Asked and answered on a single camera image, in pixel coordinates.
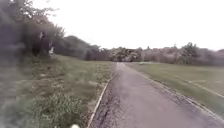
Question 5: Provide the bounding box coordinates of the mown grass field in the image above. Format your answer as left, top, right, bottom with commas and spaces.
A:
125, 61, 224, 118

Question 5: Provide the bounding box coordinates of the row of trees and bushes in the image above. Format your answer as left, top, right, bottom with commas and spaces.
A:
0, 0, 224, 67

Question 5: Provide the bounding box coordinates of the grey asphalt path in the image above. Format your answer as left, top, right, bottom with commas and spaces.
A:
87, 61, 224, 128

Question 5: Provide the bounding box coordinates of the pale concrete path kerb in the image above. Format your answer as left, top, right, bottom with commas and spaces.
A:
85, 66, 117, 128

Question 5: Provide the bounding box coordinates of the grass verge with weeds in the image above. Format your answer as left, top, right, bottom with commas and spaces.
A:
0, 54, 118, 128

